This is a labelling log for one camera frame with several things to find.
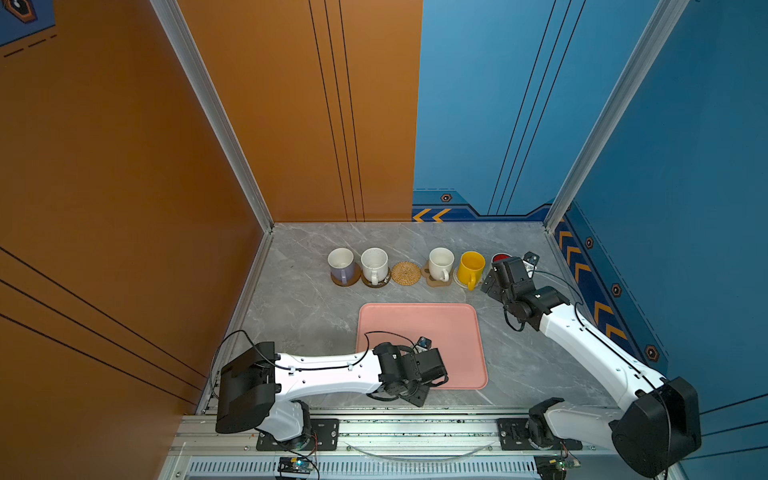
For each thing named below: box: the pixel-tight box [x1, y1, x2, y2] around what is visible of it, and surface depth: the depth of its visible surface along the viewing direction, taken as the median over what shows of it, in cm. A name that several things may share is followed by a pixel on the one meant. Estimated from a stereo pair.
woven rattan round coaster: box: [391, 261, 421, 286], surface depth 107 cm
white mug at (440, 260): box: [428, 247, 455, 282], surface depth 98 cm
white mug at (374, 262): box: [360, 247, 389, 286], surface depth 101 cm
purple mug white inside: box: [327, 247, 355, 284], surface depth 101 cm
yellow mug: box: [458, 250, 486, 291], surface depth 98 cm
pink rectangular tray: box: [356, 303, 488, 390], surface depth 96 cm
